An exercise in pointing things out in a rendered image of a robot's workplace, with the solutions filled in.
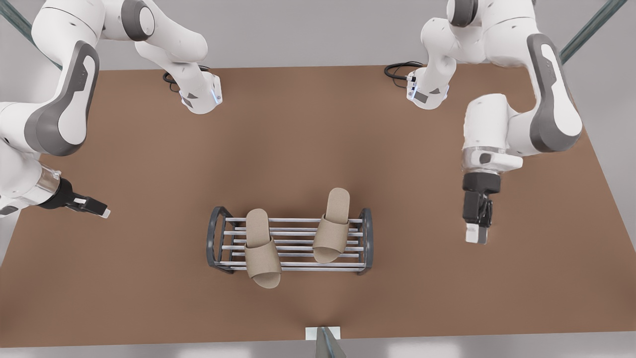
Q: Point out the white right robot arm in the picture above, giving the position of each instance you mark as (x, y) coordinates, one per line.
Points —
(64, 99)

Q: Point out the dark grey metal shoe rack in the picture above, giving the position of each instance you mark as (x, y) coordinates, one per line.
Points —
(298, 246)

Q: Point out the beige slipper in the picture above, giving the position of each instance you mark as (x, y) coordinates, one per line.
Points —
(262, 256)
(330, 233)

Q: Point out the silver frame post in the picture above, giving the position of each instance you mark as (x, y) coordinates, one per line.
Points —
(20, 27)
(329, 345)
(591, 25)

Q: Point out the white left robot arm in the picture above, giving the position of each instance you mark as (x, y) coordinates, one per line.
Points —
(546, 94)

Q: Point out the pale frame post foot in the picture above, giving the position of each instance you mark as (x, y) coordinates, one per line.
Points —
(310, 333)

